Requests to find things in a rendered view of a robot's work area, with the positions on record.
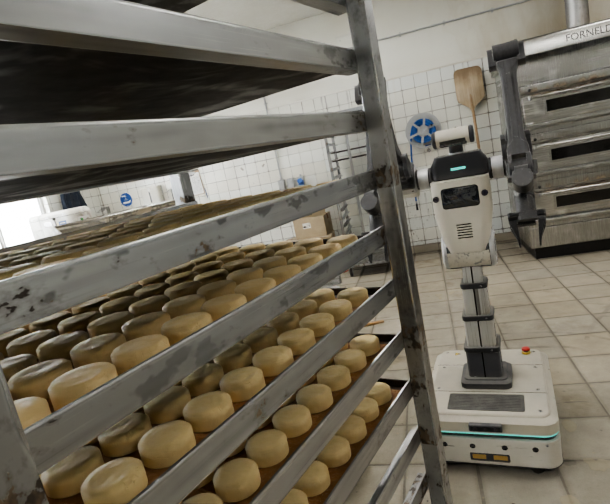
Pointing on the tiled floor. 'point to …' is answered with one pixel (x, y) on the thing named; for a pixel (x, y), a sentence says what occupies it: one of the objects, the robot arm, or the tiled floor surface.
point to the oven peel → (470, 90)
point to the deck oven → (583, 135)
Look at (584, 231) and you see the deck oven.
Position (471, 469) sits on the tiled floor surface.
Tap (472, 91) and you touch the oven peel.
